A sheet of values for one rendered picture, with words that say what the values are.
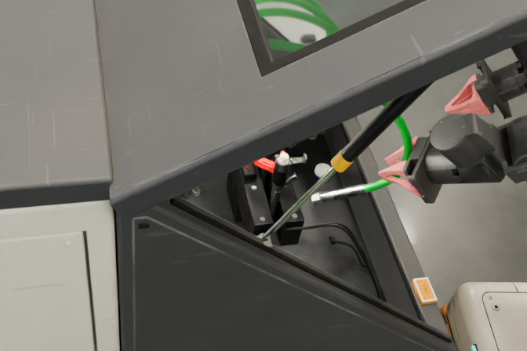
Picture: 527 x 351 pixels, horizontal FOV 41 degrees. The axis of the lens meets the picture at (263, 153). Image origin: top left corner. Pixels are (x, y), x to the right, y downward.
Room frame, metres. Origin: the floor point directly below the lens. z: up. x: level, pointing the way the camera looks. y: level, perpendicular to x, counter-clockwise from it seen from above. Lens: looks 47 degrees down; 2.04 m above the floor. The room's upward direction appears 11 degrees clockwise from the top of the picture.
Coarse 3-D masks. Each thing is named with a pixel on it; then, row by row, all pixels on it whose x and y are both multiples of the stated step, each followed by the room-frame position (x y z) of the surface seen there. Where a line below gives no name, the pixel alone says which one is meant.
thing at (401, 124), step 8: (384, 104) 0.79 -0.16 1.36; (400, 120) 0.79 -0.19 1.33; (400, 128) 0.79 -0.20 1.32; (408, 128) 0.80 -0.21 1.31; (408, 136) 0.79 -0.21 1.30; (408, 144) 0.79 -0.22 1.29; (408, 152) 0.79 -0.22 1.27; (400, 176) 0.79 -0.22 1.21; (368, 184) 0.80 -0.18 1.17; (376, 184) 0.79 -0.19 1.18; (384, 184) 0.79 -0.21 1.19
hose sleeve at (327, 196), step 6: (348, 186) 0.80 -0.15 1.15; (354, 186) 0.80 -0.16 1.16; (360, 186) 0.80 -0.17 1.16; (324, 192) 0.80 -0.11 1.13; (330, 192) 0.80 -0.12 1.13; (336, 192) 0.80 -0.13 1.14; (342, 192) 0.79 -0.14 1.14; (348, 192) 0.79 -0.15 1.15; (354, 192) 0.79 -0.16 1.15; (360, 192) 0.79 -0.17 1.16; (324, 198) 0.79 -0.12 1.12; (330, 198) 0.79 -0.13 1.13; (336, 198) 0.79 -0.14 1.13; (342, 198) 0.79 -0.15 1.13
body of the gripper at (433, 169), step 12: (420, 156) 0.77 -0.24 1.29; (432, 156) 0.76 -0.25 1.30; (444, 156) 0.75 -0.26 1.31; (420, 168) 0.75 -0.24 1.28; (432, 168) 0.75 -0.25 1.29; (444, 168) 0.74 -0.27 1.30; (420, 180) 0.73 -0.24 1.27; (432, 180) 0.74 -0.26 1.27; (444, 180) 0.74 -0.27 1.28; (456, 180) 0.73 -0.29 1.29; (432, 192) 0.74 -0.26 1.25
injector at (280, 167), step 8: (280, 168) 0.87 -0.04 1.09; (288, 168) 0.87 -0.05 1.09; (272, 176) 0.88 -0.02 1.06; (280, 176) 0.87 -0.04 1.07; (288, 176) 0.89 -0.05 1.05; (296, 176) 0.89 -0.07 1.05; (272, 184) 0.87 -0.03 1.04; (280, 184) 0.87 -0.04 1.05; (288, 184) 0.88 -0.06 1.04; (272, 192) 0.87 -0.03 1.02; (280, 192) 0.87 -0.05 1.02; (272, 200) 0.87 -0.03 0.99; (272, 208) 0.87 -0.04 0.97; (272, 216) 0.87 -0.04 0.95
